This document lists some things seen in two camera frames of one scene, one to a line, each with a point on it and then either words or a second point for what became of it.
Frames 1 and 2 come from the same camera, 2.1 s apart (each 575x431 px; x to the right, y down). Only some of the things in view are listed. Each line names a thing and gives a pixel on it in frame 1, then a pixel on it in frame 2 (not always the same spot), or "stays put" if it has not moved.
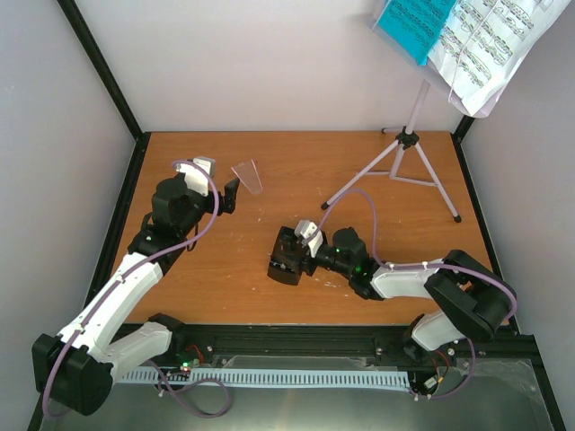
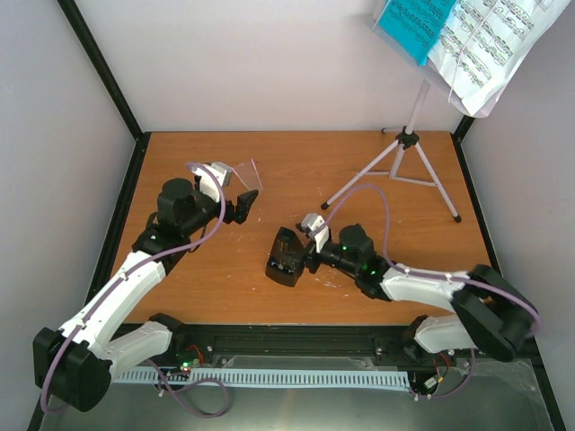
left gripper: (229, 197) to (241, 210)
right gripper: (305, 262) stays put
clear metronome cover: (247, 173) stays put
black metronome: (287, 260) stays put
